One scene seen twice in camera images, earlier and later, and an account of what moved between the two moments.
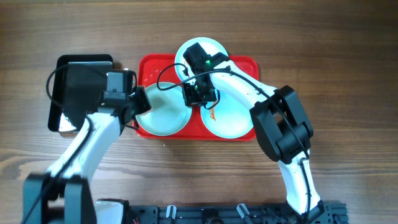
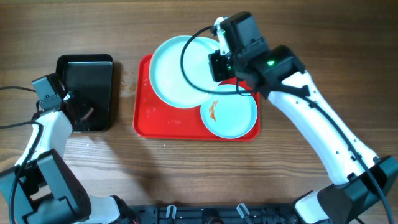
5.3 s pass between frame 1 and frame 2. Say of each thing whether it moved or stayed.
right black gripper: moved
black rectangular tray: stayed
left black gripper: moved
